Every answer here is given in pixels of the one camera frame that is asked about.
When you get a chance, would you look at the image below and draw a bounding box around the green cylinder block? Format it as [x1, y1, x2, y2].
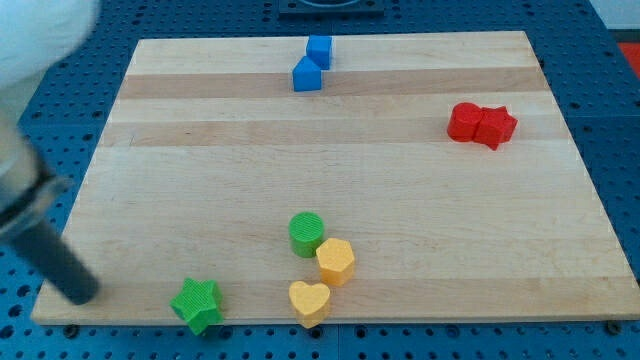
[288, 212, 325, 258]

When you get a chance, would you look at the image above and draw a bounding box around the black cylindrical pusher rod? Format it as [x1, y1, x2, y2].
[9, 221, 100, 305]

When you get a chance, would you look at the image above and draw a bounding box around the blue pentagon block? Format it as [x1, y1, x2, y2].
[292, 56, 322, 92]

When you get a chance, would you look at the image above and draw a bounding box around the green star block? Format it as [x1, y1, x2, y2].
[170, 277, 224, 335]

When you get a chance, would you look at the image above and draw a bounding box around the red star block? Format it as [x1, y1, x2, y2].
[472, 107, 518, 151]

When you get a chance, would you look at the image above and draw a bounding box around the silver tool mount collar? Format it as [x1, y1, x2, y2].
[1, 123, 71, 243]

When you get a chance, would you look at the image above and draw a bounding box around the yellow hexagon block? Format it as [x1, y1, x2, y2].
[316, 238, 355, 287]

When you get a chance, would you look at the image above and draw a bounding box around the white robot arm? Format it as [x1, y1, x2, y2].
[1, 0, 100, 305]

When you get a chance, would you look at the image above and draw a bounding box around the yellow heart block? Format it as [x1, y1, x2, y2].
[288, 281, 331, 329]

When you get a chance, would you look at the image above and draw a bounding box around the blue cube block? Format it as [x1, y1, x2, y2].
[306, 35, 333, 70]

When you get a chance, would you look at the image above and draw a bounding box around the wooden board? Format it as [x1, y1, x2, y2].
[32, 31, 639, 325]

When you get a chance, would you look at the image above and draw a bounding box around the dark mounting plate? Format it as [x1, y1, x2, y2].
[276, 0, 385, 18]

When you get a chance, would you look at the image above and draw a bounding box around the red cylinder block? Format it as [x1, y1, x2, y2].
[447, 102, 483, 142]

